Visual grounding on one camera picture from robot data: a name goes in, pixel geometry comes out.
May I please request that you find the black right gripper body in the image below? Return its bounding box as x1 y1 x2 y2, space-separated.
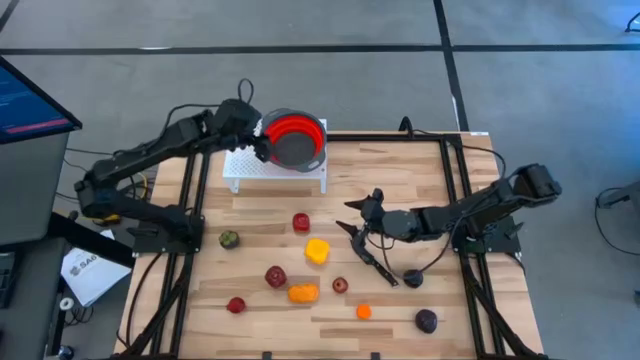
353 188 421 254

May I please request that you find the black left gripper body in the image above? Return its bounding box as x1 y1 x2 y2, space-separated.
213 98 264 151

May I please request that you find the red collapsible bowl gray rim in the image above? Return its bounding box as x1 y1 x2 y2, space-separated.
259 107 329 174

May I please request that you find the yellow bell pepper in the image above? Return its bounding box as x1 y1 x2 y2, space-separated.
304 237 331 266

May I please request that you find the black round fruit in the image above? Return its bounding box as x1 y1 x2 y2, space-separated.
402 268 425 290

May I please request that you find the oblong orange fruit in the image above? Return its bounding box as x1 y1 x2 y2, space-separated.
287 283 321 305

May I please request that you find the large dark red fruit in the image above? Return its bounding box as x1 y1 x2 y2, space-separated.
264 265 288 290

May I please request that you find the dark green purple mangosteen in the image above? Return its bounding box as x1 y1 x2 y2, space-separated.
218 229 241 250

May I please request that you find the dark purple round fruit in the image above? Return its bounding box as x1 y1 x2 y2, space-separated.
414 308 439 335

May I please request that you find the white perforated metal shelf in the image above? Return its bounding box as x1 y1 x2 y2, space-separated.
222 118 329 195

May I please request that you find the monitor with blue screen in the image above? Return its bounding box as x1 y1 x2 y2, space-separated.
0 55 84 146

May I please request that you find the white printed booklet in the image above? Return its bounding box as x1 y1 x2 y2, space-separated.
60 246 132 307

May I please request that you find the black keyboard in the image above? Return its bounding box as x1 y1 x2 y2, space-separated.
0 251 17 310

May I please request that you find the dark office desk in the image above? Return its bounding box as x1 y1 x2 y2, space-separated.
0 212 137 360

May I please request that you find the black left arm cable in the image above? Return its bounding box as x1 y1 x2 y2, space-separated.
163 77 255 136

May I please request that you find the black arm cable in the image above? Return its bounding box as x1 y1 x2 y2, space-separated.
364 224 455 289
163 77 255 136

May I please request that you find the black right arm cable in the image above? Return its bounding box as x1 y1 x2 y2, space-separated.
364 224 455 289

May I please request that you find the black aluminium table frame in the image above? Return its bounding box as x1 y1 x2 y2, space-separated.
114 130 551 360

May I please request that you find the black power cable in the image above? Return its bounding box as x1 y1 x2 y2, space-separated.
398 115 507 179

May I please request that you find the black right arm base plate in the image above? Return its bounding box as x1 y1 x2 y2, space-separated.
451 214 522 254

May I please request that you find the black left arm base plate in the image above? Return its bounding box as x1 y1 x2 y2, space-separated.
132 214 205 255

